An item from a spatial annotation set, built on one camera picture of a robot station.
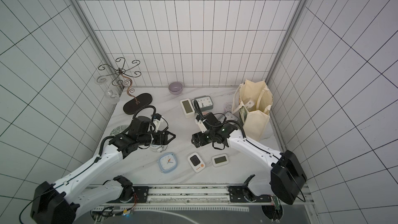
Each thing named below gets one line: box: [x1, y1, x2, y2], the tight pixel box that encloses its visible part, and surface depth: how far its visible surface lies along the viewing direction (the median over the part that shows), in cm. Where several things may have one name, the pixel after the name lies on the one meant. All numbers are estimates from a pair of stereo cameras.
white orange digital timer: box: [187, 152, 206, 173], surface depth 81 cm
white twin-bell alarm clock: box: [149, 144, 168, 153], surface depth 87 cm
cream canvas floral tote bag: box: [231, 78, 274, 142], surface depth 89 cm
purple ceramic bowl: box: [168, 81, 183, 95], surface depth 116 cm
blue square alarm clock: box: [157, 152, 178, 174], surface depth 82 cm
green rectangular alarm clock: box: [191, 95, 214, 112], surface depth 109 cm
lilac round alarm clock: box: [223, 101, 233, 112], surface depth 106 cm
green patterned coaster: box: [109, 124, 130, 136], surface depth 94 cm
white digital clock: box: [179, 98, 195, 119], surface depth 103 cm
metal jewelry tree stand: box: [97, 57, 153, 115], surface depth 97 cm
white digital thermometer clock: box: [211, 153, 230, 167], surface depth 83 cm
